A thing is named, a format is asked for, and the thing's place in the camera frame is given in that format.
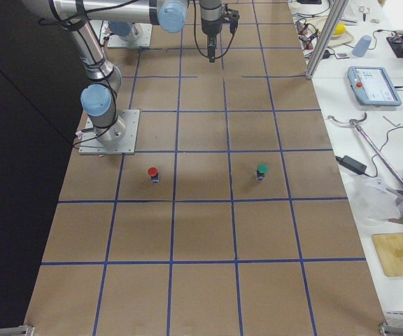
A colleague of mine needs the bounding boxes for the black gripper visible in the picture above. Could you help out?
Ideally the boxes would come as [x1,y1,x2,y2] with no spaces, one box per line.
[199,0,240,63]

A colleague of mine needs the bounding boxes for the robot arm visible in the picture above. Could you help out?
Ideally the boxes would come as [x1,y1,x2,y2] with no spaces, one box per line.
[108,21,143,42]
[23,1,189,151]

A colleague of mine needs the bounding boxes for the red push button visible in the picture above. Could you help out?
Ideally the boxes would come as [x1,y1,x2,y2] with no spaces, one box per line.
[147,167,160,183]

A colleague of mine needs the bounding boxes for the beige square tray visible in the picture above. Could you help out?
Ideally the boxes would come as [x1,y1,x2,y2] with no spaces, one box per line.
[306,16,354,47]

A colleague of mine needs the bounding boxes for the yellow lemon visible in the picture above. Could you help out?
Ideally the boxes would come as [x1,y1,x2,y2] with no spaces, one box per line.
[333,23,346,36]

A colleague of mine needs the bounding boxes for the translucent blue plastic cup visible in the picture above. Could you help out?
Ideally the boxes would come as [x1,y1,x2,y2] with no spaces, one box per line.
[351,35,372,58]

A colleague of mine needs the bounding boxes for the metal rod with hook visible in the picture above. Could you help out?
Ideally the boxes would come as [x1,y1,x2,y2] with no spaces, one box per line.
[327,112,403,189]

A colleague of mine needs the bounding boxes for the blue teach pendant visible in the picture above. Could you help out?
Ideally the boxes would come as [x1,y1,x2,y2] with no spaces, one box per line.
[347,66,402,106]

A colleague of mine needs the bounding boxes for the black power adapter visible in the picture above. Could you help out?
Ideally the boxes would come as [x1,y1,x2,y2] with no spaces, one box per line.
[335,155,367,175]

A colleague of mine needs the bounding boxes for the clear plastic bag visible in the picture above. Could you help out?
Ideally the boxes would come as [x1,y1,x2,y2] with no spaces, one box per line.
[344,175,403,227]

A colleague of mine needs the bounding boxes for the wooden cutting board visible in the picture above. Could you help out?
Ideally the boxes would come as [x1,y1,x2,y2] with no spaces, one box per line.
[372,233,403,277]

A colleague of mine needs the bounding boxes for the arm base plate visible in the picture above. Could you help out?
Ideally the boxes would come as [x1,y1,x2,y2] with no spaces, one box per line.
[108,22,153,49]
[78,110,140,155]

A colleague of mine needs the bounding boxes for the aluminium frame post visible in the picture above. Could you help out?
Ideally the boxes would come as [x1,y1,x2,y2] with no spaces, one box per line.
[305,0,348,80]

